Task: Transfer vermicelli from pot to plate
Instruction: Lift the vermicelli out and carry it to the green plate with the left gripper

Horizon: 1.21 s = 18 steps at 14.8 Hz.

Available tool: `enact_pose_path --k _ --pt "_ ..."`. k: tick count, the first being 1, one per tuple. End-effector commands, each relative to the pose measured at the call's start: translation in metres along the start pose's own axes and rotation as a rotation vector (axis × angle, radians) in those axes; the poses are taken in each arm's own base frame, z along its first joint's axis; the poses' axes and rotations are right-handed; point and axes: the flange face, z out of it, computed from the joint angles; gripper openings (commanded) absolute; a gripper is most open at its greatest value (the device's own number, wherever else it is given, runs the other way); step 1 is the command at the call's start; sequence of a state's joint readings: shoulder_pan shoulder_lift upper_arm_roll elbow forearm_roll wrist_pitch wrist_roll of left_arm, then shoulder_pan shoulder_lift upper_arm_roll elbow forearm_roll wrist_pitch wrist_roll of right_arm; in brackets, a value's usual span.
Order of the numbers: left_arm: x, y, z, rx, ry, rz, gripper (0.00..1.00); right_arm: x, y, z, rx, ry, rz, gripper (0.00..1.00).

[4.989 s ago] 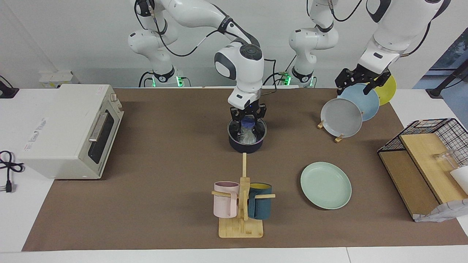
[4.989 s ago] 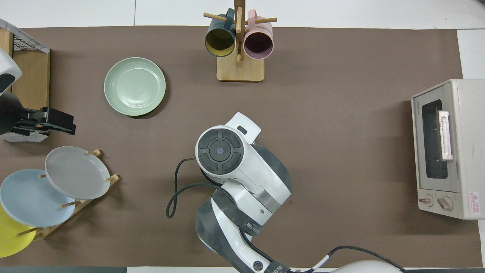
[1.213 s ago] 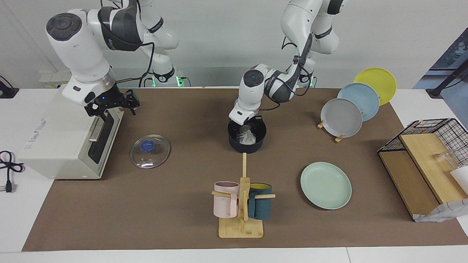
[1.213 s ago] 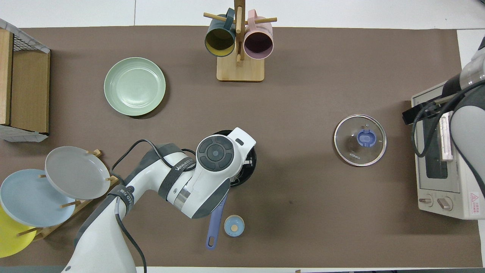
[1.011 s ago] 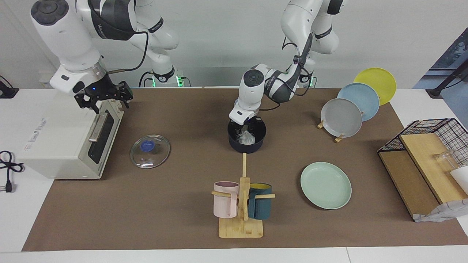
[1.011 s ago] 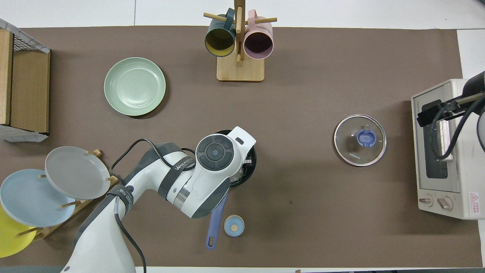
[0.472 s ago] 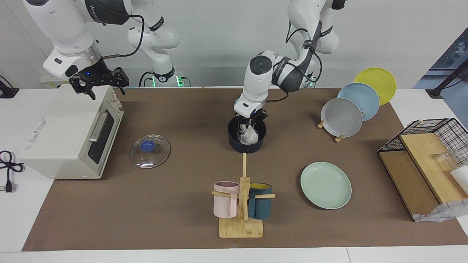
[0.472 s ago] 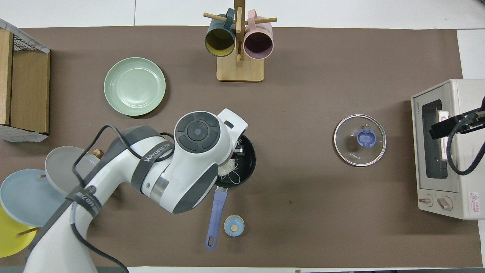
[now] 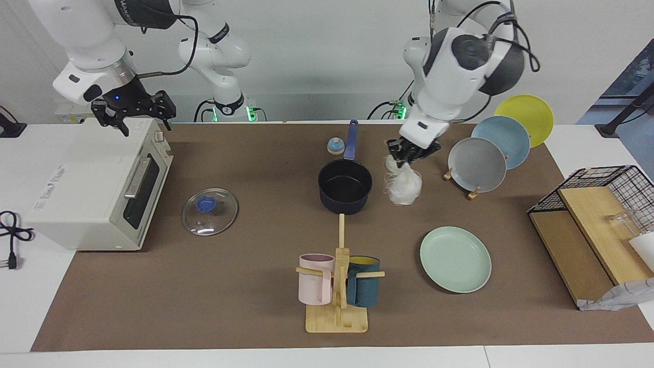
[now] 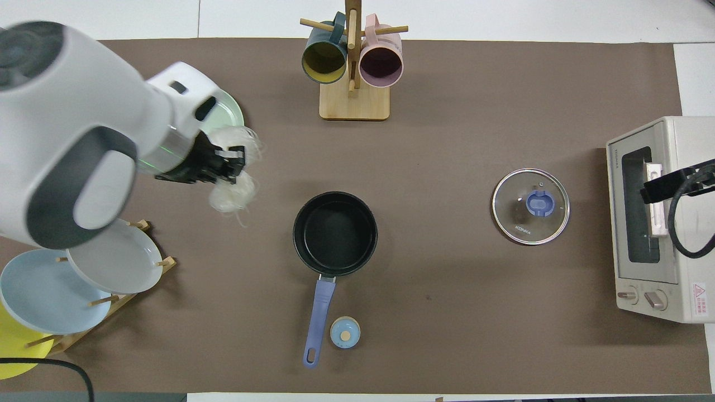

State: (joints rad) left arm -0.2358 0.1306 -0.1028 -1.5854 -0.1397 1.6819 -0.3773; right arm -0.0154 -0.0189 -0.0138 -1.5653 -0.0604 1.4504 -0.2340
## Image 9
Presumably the grey plate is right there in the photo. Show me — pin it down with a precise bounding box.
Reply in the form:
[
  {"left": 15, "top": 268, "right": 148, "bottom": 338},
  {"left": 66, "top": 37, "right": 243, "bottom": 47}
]
[{"left": 448, "top": 137, "right": 507, "bottom": 193}]

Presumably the yellow plate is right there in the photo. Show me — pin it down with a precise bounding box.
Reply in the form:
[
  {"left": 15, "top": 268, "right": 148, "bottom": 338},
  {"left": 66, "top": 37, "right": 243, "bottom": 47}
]
[{"left": 494, "top": 95, "right": 554, "bottom": 149}]

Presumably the black stand foot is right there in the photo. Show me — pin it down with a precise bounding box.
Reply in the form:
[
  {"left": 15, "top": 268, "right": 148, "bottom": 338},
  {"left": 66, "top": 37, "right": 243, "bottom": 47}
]
[
  {"left": 0, "top": 105, "right": 27, "bottom": 139},
  {"left": 595, "top": 82, "right": 654, "bottom": 139}
]

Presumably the wooden mug tree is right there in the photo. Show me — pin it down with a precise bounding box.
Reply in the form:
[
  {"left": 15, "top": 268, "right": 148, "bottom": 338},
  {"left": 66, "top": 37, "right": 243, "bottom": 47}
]
[{"left": 295, "top": 214, "right": 385, "bottom": 334}]

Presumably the blue saucepan with handle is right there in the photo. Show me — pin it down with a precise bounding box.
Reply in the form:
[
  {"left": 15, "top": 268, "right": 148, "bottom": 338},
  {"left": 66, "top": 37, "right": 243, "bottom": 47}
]
[{"left": 317, "top": 120, "right": 373, "bottom": 215}]

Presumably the wooden shelf with wire basket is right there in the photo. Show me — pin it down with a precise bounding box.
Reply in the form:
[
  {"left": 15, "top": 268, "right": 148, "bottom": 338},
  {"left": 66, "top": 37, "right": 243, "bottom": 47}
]
[{"left": 527, "top": 165, "right": 654, "bottom": 311}]

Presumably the light blue plate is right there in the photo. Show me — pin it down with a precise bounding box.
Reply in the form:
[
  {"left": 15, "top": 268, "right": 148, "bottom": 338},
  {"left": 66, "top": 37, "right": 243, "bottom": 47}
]
[{"left": 471, "top": 116, "right": 531, "bottom": 170}]

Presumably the white toaster oven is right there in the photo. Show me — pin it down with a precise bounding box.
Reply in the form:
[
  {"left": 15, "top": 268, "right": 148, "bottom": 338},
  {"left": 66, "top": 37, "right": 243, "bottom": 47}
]
[{"left": 23, "top": 118, "right": 174, "bottom": 251}]

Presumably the white cup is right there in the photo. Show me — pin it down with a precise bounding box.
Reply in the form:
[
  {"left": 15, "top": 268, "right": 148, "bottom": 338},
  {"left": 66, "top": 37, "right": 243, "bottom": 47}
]
[{"left": 628, "top": 233, "right": 654, "bottom": 272}]

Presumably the wooden plate rack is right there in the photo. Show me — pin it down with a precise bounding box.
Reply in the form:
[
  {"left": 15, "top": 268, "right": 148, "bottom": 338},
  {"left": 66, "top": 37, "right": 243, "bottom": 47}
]
[{"left": 443, "top": 164, "right": 482, "bottom": 200}]

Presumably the glass lid with blue knob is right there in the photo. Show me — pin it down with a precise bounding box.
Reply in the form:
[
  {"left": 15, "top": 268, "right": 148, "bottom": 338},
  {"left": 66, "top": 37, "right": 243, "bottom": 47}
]
[{"left": 182, "top": 188, "right": 239, "bottom": 237}]

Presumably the clear glass cup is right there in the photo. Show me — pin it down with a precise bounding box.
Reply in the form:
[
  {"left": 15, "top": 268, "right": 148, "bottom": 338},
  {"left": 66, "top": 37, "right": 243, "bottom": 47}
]
[{"left": 605, "top": 209, "right": 642, "bottom": 242}]

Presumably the dark teal mug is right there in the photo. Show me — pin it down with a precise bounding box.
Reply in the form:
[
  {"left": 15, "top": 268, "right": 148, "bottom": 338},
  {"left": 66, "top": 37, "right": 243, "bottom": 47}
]
[{"left": 346, "top": 256, "right": 381, "bottom": 308}]

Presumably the light green plate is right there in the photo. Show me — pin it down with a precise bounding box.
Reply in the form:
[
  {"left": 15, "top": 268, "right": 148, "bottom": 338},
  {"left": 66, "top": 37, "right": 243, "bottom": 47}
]
[{"left": 419, "top": 226, "right": 492, "bottom": 294}]

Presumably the pink mug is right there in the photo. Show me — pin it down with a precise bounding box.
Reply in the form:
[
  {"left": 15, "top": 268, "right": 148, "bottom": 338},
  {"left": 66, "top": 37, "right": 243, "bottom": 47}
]
[{"left": 298, "top": 254, "right": 336, "bottom": 306}]

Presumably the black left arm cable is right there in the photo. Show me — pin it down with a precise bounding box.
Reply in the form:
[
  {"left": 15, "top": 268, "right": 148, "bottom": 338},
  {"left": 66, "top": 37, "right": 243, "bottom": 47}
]
[{"left": 429, "top": 0, "right": 541, "bottom": 73}]

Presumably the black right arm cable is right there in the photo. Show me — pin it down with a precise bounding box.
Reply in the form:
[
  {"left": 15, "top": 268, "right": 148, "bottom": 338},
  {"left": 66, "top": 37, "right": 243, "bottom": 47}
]
[{"left": 137, "top": 14, "right": 199, "bottom": 78}]

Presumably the white wall socket box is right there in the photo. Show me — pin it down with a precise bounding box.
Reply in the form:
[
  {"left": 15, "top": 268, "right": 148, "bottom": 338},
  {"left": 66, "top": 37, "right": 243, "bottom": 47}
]
[{"left": 55, "top": 99, "right": 99, "bottom": 124}]

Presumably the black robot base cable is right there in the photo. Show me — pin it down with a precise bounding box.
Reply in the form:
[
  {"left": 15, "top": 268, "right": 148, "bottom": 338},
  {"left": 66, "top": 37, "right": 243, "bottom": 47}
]
[
  {"left": 367, "top": 77, "right": 414, "bottom": 121},
  {"left": 193, "top": 99, "right": 216, "bottom": 123}
]

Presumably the black power cord with plug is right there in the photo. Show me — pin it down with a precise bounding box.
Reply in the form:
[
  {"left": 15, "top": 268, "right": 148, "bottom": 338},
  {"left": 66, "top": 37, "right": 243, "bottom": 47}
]
[{"left": 0, "top": 211, "right": 34, "bottom": 271}]

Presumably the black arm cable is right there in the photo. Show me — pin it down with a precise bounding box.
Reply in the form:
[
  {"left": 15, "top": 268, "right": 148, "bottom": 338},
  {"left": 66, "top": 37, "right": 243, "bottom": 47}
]
[
  {"left": 429, "top": 0, "right": 541, "bottom": 73},
  {"left": 137, "top": 14, "right": 199, "bottom": 78}
]

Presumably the white plastic bag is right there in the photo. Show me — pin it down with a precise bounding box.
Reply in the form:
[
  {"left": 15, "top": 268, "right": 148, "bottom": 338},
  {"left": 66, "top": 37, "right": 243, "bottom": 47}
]
[{"left": 383, "top": 155, "right": 424, "bottom": 206}]

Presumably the brown table mat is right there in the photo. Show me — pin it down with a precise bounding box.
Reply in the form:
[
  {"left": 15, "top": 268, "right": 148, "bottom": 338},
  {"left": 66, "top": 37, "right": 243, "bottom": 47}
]
[{"left": 31, "top": 123, "right": 654, "bottom": 352}]

